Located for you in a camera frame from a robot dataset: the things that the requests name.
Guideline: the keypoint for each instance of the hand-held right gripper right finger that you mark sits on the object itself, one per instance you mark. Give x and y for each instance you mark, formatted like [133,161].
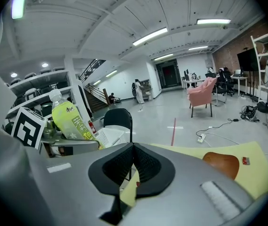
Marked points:
[183,185]

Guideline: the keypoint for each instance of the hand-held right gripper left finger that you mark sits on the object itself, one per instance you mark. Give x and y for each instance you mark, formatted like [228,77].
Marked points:
[77,185]

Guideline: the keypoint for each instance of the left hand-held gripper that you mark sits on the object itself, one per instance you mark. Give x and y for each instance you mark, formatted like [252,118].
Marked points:
[27,128]

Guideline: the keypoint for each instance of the green drink bottle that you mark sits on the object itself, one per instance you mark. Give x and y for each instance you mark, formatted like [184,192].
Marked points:
[65,116]

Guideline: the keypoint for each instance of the brown wooden bowl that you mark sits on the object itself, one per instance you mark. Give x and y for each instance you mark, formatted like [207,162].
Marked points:
[223,163]

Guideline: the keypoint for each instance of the small red packet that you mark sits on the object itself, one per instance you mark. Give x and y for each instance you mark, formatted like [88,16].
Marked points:
[246,161]

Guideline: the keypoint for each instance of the table with yellow-green cloth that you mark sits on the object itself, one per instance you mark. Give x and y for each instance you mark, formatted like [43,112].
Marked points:
[254,173]

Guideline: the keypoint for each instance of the red fire extinguisher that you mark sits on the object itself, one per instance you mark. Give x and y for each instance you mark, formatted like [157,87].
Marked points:
[92,127]

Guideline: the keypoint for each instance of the white perforated plastic basket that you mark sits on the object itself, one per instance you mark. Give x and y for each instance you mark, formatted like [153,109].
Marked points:
[110,135]

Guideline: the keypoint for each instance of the black folding chair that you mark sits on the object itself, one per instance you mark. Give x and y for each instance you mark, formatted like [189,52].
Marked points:
[117,118]

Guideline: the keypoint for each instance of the white power strip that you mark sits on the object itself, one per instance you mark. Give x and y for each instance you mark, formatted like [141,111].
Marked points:
[201,138]

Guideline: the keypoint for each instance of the white storage shelf rack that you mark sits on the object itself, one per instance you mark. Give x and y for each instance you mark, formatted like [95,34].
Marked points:
[261,55]
[42,79]

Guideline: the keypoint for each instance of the pink armchair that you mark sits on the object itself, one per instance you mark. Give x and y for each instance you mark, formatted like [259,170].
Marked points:
[200,95]

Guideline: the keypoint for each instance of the white desk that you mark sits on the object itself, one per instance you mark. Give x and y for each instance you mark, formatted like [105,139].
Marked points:
[193,81]
[239,78]

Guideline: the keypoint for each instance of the black office chair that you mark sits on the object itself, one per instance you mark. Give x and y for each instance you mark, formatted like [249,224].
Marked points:
[224,83]

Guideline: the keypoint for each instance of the black double door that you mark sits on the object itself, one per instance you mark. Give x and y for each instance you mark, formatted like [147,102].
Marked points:
[169,74]

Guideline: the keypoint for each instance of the ceiling light tube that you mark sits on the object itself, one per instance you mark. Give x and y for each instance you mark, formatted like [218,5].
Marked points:
[164,57]
[213,21]
[150,36]
[198,48]

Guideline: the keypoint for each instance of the black television screen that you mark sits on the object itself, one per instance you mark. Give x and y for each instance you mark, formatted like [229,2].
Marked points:
[248,60]

